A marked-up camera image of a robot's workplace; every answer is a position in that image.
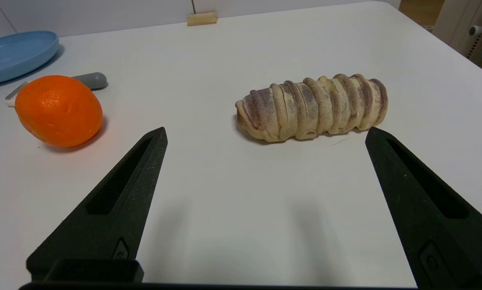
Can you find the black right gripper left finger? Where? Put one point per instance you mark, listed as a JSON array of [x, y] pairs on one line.
[[116, 209]]

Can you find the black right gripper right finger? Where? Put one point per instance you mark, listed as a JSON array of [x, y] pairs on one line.
[[434, 217]]

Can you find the blue plate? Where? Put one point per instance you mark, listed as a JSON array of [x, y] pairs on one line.
[[11, 55]]

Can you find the orange fruit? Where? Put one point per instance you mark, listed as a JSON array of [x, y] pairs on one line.
[[59, 110]]

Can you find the striped bread loaf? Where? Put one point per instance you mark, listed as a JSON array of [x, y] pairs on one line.
[[311, 106]]

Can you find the white pegboard shelf unit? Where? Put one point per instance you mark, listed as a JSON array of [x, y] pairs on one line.
[[458, 16]]

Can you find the small wooden block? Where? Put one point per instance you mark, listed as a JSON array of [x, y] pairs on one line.
[[202, 19]]

